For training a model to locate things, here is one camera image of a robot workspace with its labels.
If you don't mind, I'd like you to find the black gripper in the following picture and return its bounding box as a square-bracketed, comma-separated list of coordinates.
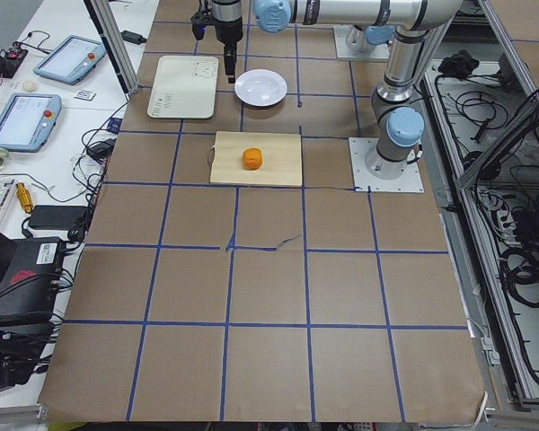
[211, 0, 243, 84]

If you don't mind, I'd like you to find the orange fruit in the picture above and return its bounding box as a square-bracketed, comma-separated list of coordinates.
[242, 147, 263, 171]

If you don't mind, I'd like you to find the cream bear tray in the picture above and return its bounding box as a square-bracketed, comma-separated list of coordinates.
[147, 56, 219, 119]

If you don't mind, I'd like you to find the white round plate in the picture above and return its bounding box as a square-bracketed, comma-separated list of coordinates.
[234, 69, 287, 108]

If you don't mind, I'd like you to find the wooden cutting board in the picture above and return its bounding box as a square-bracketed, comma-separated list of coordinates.
[210, 131, 303, 187]

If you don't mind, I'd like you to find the far teach pendant tablet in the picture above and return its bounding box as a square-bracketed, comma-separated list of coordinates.
[33, 35, 106, 85]

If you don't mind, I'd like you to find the teach pendant tablet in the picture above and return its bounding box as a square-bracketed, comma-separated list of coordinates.
[33, 35, 106, 85]
[0, 93, 62, 153]

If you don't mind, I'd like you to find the near teach pendant tablet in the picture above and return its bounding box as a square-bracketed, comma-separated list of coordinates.
[0, 93, 62, 153]

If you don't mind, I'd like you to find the black power brick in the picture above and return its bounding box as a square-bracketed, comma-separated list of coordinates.
[28, 205, 86, 230]

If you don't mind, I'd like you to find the gold cylindrical tool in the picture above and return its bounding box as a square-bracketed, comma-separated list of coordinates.
[16, 182, 34, 214]

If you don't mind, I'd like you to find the black computer box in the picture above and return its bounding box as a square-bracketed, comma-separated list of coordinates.
[0, 234, 66, 326]

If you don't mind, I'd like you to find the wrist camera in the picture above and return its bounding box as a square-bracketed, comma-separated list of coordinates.
[190, 10, 212, 41]

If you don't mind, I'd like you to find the aluminium frame post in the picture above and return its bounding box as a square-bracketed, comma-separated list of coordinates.
[84, 0, 139, 95]

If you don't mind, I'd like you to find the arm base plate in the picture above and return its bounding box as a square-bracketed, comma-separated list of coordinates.
[333, 24, 395, 62]
[349, 137, 424, 194]

